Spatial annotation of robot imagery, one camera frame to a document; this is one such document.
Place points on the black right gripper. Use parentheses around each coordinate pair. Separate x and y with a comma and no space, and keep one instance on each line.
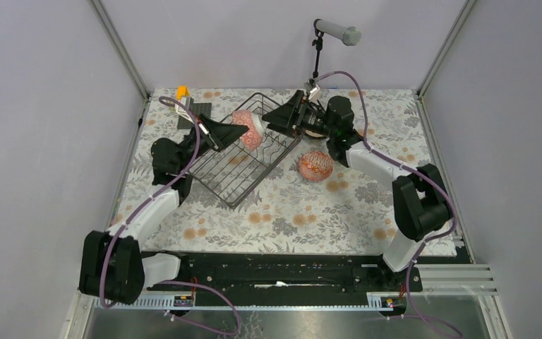
(285,119)

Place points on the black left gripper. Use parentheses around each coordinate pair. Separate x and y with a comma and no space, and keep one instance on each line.
(221,134)

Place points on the pink patterned bowl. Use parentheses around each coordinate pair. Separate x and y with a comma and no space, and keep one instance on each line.
(253,138)

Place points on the black wire dish rack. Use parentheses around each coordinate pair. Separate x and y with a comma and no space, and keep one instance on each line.
(247,149)

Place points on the dark teal bowl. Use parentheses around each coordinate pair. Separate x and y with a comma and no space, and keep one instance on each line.
(313,135)

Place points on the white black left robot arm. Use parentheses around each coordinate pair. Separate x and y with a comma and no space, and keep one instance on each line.
(113,267)

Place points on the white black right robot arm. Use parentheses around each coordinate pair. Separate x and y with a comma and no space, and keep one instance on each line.
(421,204)

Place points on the dark grey building baseplate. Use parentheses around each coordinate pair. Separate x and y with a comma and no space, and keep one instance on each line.
(198,110)

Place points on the orange toy block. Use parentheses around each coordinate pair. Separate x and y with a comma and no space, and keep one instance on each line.
(182,91)

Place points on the black microphone tripod stand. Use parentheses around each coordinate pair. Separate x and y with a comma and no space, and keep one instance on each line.
(318,44)

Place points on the grey microphone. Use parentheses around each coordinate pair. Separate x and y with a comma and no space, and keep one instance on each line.
(349,36)

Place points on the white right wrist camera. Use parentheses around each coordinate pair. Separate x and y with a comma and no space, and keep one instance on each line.
(312,90)

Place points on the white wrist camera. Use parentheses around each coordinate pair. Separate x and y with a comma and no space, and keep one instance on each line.
(312,90)
(183,104)

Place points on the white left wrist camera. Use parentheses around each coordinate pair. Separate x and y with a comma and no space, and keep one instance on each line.
(183,104)

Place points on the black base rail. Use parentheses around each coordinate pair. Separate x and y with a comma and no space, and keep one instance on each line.
(293,280)

